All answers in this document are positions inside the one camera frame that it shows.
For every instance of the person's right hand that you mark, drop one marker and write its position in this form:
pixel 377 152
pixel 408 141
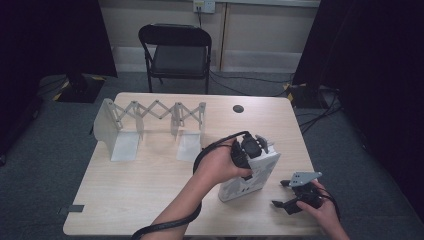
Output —
pixel 321 213

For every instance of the white wall socket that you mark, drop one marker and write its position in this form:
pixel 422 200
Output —
pixel 204 5

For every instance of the white book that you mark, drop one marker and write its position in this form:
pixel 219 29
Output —
pixel 248 181

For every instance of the white expandable book rack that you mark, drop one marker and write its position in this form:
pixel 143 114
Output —
pixel 106 130

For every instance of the black stand base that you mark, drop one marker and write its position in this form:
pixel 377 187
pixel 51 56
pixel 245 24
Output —
pixel 306 96
pixel 80 91

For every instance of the black folding chair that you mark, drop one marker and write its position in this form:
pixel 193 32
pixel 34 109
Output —
pixel 178 60

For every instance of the black curtain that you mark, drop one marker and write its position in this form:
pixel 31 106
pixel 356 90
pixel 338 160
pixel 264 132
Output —
pixel 376 83
pixel 50 36

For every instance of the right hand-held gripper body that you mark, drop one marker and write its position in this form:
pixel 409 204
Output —
pixel 305 191

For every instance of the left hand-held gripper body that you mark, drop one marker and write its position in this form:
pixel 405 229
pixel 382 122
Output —
pixel 248 148

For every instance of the person's left hand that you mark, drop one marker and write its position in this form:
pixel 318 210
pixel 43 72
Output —
pixel 216 165

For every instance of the grey tape strip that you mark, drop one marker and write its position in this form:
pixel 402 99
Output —
pixel 71 209

